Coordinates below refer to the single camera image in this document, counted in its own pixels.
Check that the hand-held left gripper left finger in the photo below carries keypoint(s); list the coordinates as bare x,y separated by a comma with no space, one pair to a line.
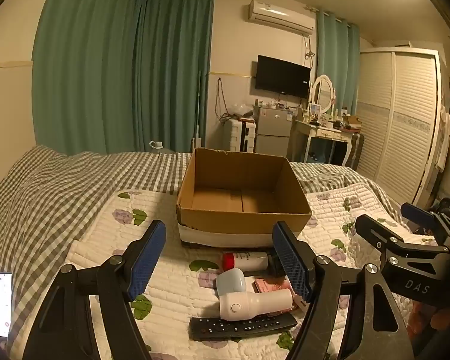
146,258

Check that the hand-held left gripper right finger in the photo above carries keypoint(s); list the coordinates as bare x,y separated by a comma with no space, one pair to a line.
290,258

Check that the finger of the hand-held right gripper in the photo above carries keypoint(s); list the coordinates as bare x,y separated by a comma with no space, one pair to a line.
416,213
378,234

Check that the pink packet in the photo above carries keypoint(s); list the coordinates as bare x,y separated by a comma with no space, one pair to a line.
270,285

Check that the white bottle with red cap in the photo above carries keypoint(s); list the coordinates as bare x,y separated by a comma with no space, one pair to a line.
247,260

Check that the white cylindrical handheld device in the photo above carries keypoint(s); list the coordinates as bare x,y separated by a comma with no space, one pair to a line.
255,302

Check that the cardboard box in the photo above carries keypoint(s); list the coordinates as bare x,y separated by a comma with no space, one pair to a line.
228,227

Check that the black remote control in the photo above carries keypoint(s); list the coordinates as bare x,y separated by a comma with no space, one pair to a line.
243,327

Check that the person's right hand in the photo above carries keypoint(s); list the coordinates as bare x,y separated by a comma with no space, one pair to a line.
440,318

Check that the white floral quilted blanket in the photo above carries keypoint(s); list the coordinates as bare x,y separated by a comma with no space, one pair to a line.
180,281

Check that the hanging white clothes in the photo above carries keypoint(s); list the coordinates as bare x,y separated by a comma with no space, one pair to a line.
444,138

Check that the dark suitcase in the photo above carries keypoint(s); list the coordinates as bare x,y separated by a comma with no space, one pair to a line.
355,150

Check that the white louvred wardrobe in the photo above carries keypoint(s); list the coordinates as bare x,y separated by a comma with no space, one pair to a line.
401,120

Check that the grey checked bed sheet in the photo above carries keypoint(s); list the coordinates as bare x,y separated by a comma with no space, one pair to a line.
60,202

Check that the clear water jug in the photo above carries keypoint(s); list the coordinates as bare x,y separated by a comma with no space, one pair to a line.
161,148

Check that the small brown carton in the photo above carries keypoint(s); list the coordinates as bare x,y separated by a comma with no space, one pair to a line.
351,121

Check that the white dressing table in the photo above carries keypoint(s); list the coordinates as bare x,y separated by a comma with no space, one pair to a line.
322,132

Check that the silver small fridge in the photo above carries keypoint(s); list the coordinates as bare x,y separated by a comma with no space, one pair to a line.
273,127

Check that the white hard suitcase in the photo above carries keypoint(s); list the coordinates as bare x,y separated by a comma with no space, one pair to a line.
234,137

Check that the white mop pole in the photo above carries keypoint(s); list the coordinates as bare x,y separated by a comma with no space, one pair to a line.
197,120

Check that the smartphone with lit screen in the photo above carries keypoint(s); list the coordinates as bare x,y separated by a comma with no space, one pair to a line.
2,303

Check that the white oval vanity mirror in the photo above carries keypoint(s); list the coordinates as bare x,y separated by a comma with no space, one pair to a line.
321,93

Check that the light teal window curtain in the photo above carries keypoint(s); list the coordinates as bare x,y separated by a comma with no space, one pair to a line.
337,60

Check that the narrow green curtain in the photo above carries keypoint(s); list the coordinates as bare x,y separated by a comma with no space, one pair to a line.
172,71

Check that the wide green curtain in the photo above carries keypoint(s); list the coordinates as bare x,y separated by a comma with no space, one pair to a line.
82,63

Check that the small photo frame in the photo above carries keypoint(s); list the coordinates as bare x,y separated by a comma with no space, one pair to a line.
315,110

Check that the black wall television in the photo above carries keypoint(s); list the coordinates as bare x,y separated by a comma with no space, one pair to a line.
283,77

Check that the white wall air conditioner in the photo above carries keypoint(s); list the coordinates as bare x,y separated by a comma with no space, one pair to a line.
279,17

